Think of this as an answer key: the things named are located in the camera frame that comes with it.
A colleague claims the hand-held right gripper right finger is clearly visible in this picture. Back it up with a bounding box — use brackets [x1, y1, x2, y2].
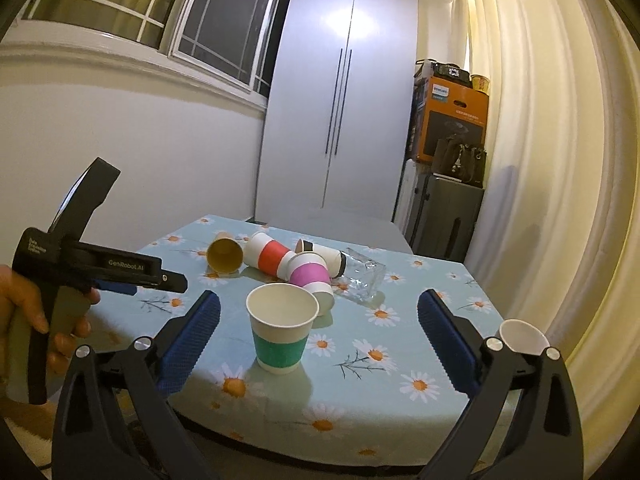
[417, 288, 585, 480]

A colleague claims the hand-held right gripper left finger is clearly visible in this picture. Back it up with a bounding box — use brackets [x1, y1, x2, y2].
[51, 290, 222, 480]

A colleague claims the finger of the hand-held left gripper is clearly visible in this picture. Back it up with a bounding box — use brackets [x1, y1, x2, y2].
[95, 270, 189, 297]

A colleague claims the plain brown paper cup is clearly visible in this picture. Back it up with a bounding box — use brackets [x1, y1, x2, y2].
[207, 231, 245, 275]

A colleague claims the small white cup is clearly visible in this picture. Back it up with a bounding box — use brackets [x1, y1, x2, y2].
[498, 318, 550, 367]

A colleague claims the green banded paper cup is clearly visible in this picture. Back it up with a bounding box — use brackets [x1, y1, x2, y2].
[246, 283, 320, 375]

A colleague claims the red banded paper cup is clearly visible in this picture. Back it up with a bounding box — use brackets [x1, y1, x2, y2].
[243, 231, 297, 279]

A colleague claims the pink banded paper cup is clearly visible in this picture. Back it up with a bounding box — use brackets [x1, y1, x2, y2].
[287, 252, 336, 317]

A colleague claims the black banded paper cup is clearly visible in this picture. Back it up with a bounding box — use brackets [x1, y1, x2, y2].
[312, 246, 348, 279]

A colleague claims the person's left hand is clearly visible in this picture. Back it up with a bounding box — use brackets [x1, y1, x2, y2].
[0, 265, 102, 391]

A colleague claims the blue daisy print tablecloth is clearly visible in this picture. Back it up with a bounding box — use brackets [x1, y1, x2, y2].
[87, 214, 507, 467]

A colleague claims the clear plastic sleeve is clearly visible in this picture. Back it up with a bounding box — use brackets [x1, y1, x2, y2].
[332, 247, 387, 304]

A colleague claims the grey suitcase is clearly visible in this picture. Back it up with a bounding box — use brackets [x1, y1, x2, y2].
[402, 170, 486, 264]

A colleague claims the brown handbag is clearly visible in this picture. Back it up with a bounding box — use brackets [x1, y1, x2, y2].
[430, 134, 489, 189]

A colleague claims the cream curtain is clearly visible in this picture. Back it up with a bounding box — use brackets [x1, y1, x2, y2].
[449, 0, 637, 463]

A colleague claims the white wardrobe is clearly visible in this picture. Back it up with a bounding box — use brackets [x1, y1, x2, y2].
[253, 0, 420, 222]

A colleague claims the orange cardboard box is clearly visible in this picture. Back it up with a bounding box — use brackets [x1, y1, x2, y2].
[407, 76, 490, 164]

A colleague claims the black bag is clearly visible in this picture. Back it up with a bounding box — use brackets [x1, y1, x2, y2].
[414, 59, 474, 87]

